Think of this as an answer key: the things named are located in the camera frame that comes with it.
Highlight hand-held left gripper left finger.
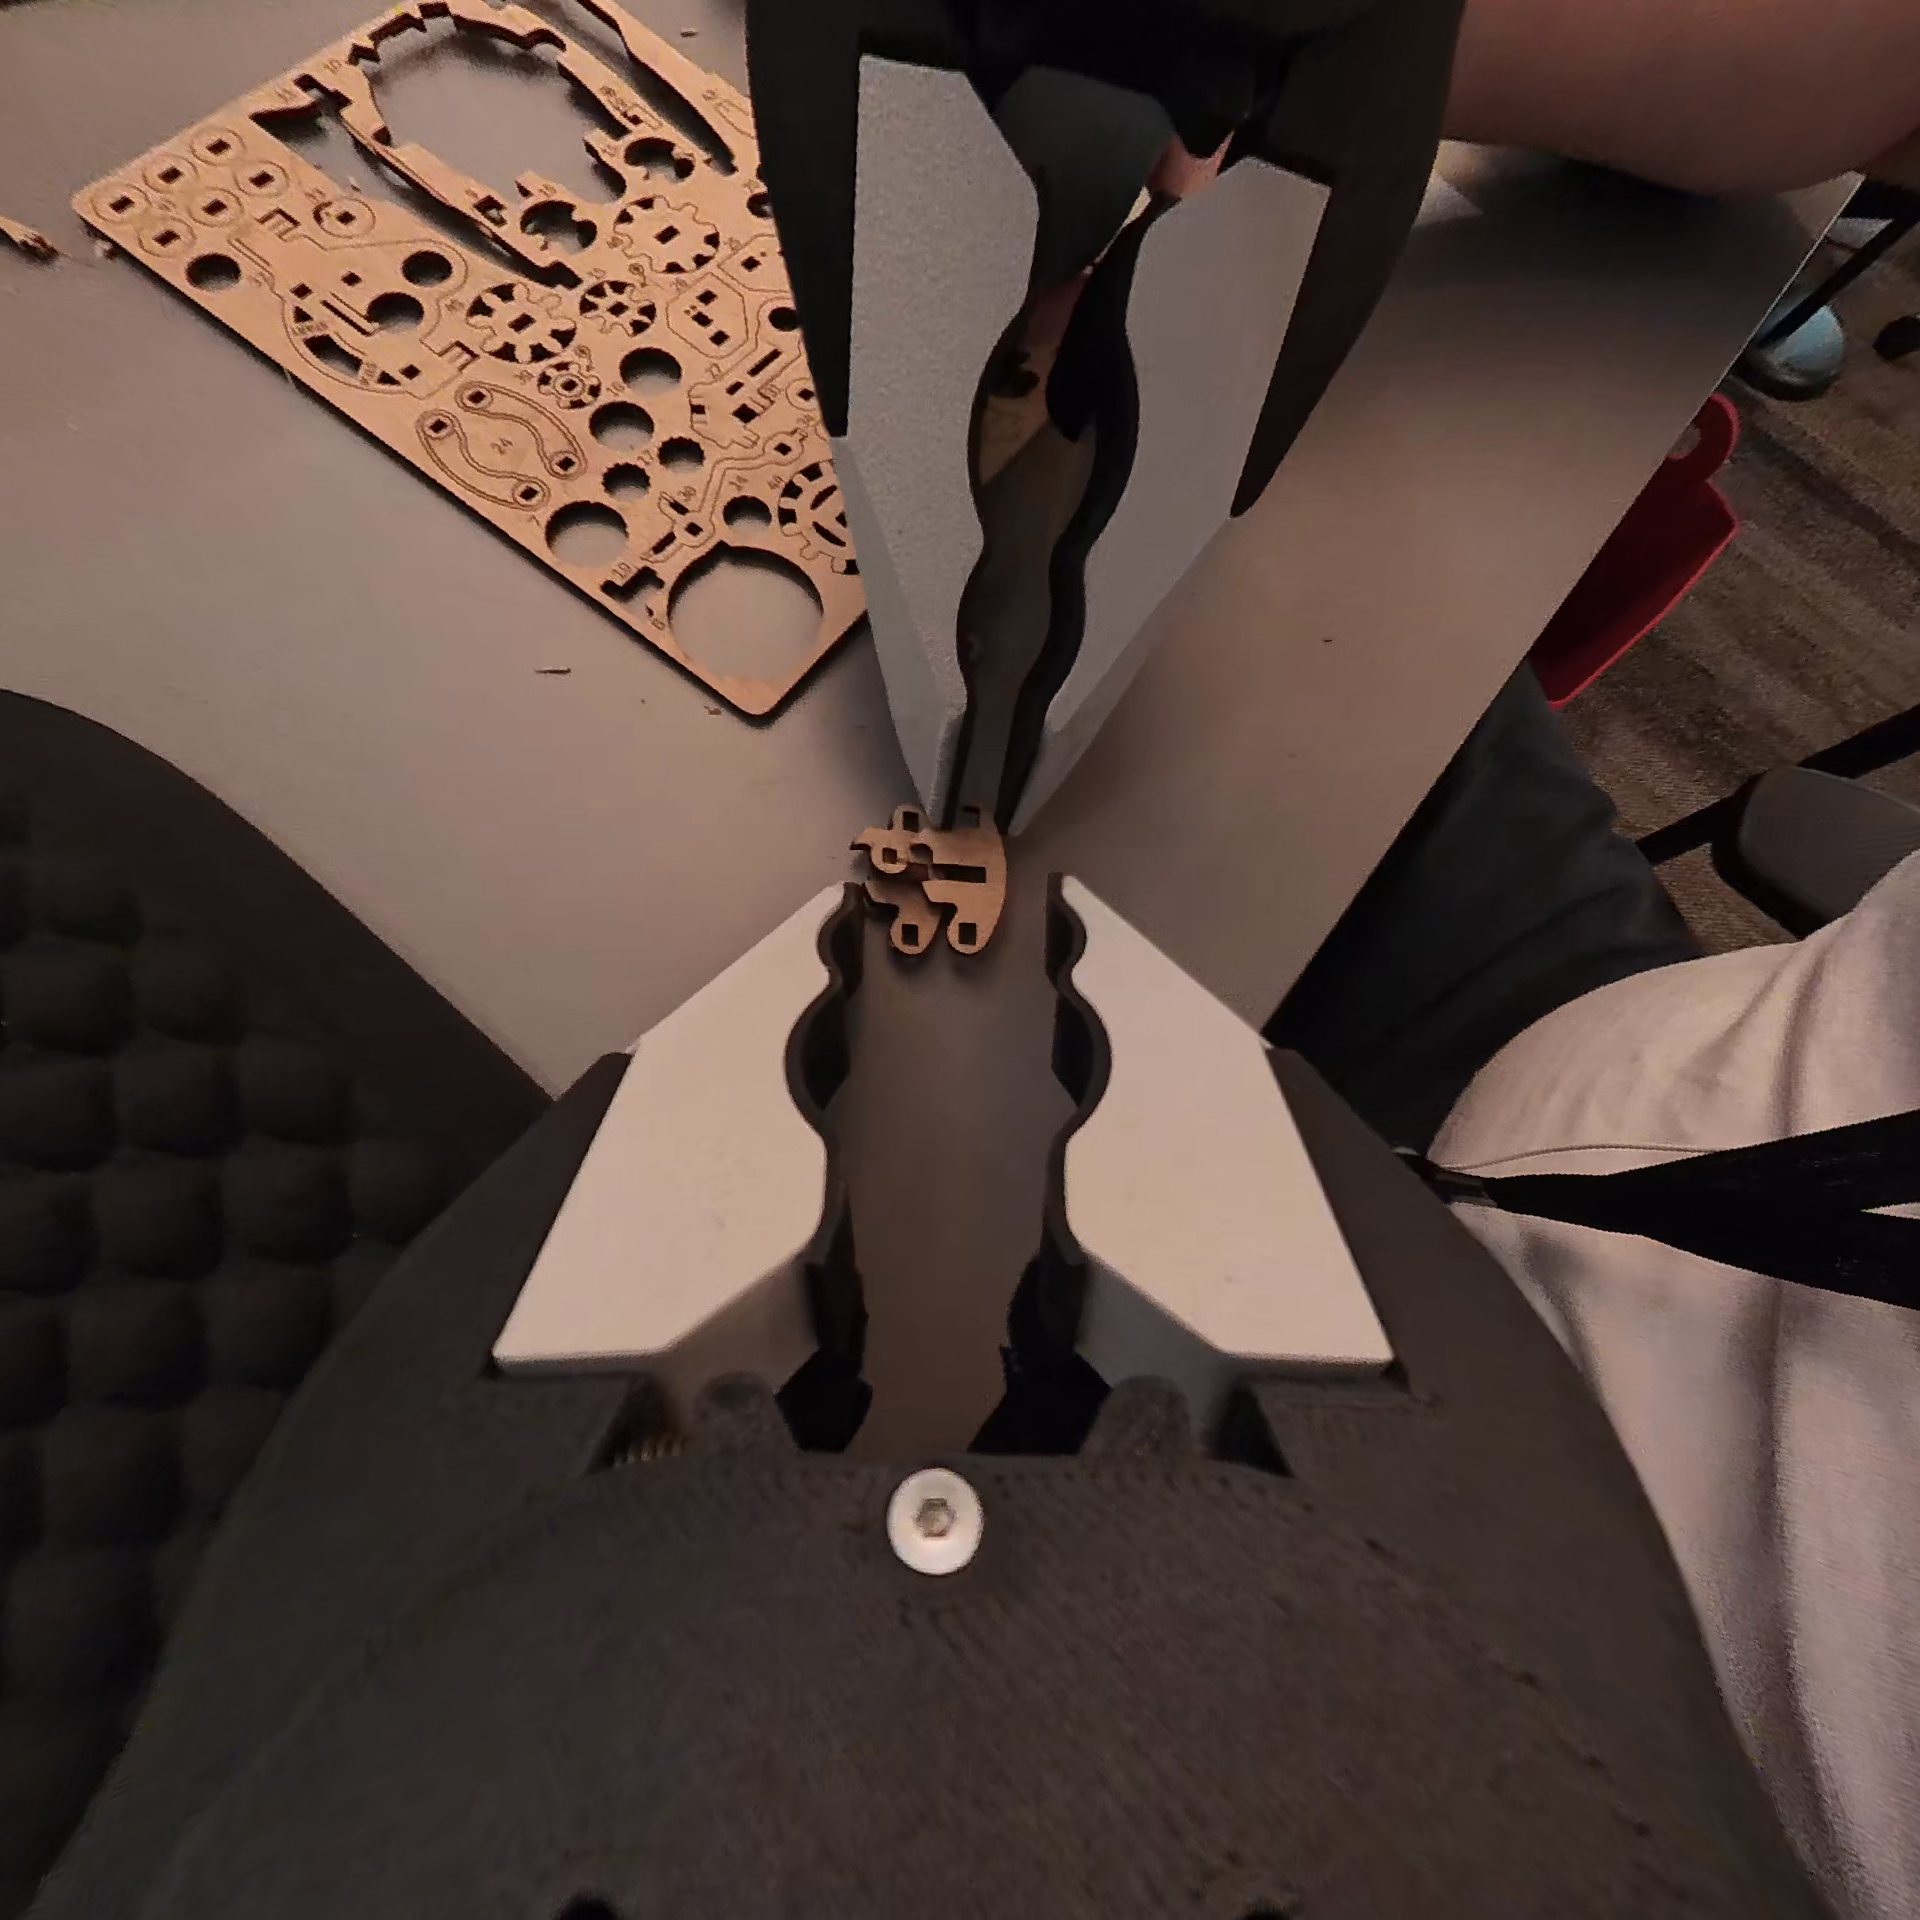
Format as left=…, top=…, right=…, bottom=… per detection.
left=491, top=883, right=873, bottom=1382

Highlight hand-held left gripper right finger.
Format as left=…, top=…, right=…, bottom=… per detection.
left=1001, top=872, right=1401, bottom=1404

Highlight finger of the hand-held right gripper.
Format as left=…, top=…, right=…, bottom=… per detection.
left=830, top=52, right=1087, bottom=828
left=1007, top=151, right=1336, bottom=838

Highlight small wooden model part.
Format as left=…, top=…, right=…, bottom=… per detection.
left=853, top=803, right=1011, bottom=962

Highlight person's right forearm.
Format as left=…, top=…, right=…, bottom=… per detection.
left=1430, top=0, right=1920, bottom=203

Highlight laser-cut wooden parts sheet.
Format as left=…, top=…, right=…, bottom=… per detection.
left=71, top=0, right=873, bottom=723

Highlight dark trousers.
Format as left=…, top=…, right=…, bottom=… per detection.
left=1259, top=661, right=1704, bottom=1162

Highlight red plastic chair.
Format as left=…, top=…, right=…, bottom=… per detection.
left=1529, top=394, right=1749, bottom=706

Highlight black textured pad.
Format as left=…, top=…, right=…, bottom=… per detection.
left=0, top=691, right=559, bottom=1920

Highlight white shirt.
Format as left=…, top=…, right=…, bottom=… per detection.
left=1423, top=885, right=1920, bottom=1920

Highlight pale blue shoe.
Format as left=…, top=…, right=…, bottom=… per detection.
left=1745, top=307, right=1849, bottom=399

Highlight grey office chair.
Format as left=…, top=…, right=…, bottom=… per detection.
left=1635, top=766, right=1920, bottom=940

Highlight black strap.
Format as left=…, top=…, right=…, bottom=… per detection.
left=1395, top=1111, right=1920, bottom=1309

